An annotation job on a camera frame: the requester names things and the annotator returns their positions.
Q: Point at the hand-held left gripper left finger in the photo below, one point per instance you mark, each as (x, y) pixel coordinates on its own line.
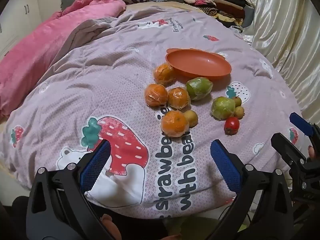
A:
(96, 165)

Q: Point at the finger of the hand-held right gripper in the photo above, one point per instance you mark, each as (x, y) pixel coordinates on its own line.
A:
(301, 125)
(285, 146)

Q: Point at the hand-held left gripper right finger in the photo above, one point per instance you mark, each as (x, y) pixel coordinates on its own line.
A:
(225, 165)

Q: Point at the red tomato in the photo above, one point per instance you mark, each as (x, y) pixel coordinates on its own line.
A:
(231, 126)

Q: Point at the brown longan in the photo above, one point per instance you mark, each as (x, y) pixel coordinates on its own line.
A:
(239, 111)
(192, 118)
(238, 101)

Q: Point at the plastic-wrapped green mango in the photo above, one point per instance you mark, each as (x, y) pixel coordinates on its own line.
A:
(199, 88)
(223, 108)

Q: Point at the plastic-wrapped orange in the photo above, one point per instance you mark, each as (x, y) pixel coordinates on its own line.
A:
(155, 94)
(163, 73)
(178, 98)
(174, 123)

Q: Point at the orange bear-eared plate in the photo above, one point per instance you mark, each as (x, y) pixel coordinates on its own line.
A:
(200, 61)

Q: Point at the person's right hand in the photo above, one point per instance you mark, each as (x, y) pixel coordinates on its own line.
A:
(311, 152)

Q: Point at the strawberry printed pink blanket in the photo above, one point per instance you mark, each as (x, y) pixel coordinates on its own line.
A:
(100, 92)

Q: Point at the cream satin curtain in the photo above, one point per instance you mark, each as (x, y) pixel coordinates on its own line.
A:
(282, 25)

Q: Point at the grey crumpled cloth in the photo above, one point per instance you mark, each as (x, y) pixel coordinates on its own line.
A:
(236, 28)

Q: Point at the plain pink fleece blanket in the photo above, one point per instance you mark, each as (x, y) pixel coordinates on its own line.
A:
(37, 55)

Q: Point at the stack of folded clothes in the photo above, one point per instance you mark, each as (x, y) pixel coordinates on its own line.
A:
(217, 5)

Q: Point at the white wardrobe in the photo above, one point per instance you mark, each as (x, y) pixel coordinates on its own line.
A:
(17, 22)

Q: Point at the beige bed sheet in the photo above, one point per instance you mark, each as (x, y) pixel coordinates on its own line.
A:
(165, 4)

